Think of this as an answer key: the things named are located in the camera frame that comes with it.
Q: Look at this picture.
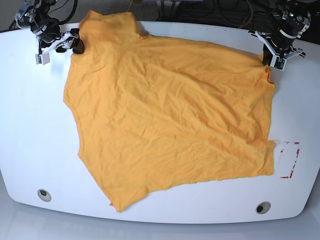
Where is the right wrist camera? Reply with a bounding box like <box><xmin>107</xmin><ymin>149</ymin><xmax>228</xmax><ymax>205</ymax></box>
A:
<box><xmin>35</xmin><ymin>53</ymin><xmax>50</xmax><ymax>65</ymax></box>

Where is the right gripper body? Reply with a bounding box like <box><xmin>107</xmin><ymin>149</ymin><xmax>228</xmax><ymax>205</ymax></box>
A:
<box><xmin>37</xmin><ymin>28</ymin><xmax>80</xmax><ymax>54</ymax></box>

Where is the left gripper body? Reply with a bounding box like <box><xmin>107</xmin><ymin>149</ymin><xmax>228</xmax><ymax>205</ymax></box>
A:
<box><xmin>248</xmin><ymin>30</ymin><xmax>306</xmax><ymax>62</ymax></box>

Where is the red tape rectangle marking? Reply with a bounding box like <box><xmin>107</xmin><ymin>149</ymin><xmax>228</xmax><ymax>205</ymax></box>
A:
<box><xmin>277</xmin><ymin>141</ymin><xmax>301</xmax><ymax>179</ymax></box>

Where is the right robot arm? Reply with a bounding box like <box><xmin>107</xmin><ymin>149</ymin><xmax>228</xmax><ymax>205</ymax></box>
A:
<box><xmin>12</xmin><ymin>0</ymin><xmax>85</xmax><ymax>58</ymax></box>

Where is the right table cable grommet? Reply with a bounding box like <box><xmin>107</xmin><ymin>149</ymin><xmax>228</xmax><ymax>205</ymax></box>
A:
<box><xmin>255</xmin><ymin>201</ymin><xmax>271</xmax><ymax>215</ymax></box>

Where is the left table cable grommet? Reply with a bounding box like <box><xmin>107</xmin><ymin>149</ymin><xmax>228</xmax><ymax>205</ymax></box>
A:
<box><xmin>37</xmin><ymin>189</ymin><xmax>52</xmax><ymax>203</ymax></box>

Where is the table cable grommet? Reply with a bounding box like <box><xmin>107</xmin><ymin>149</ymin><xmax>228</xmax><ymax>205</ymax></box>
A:
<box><xmin>37</xmin><ymin>189</ymin><xmax>52</xmax><ymax>203</ymax></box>
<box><xmin>255</xmin><ymin>201</ymin><xmax>271</xmax><ymax>215</ymax></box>

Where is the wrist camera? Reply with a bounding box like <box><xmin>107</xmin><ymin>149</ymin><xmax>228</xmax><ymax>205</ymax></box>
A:
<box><xmin>35</xmin><ymin>53</ymin><xmax>50</xmax><ymax>65</ymax></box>
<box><xmin>272</xmin><ymin>56</ymin><xmax>287</xmax><ymax>71</ymax></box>

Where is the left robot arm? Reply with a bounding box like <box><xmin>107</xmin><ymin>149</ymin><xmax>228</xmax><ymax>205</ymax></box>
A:
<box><xmin>216</xmin><ymin>0</ymin><xmax>311</xmax><ymax>71</ymax></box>

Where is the orange t-shirt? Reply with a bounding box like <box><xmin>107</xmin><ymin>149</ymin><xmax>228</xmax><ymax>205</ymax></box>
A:
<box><xmin>63</xmin><ymin>11</ymin><xmax>275</xmax><ymax>212</ymax></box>

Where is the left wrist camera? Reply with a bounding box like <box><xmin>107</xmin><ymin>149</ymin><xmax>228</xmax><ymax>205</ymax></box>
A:
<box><xmin>272</xmin><ymin>56</ymin><xmax>287</xmax><ymax>71</ymax></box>

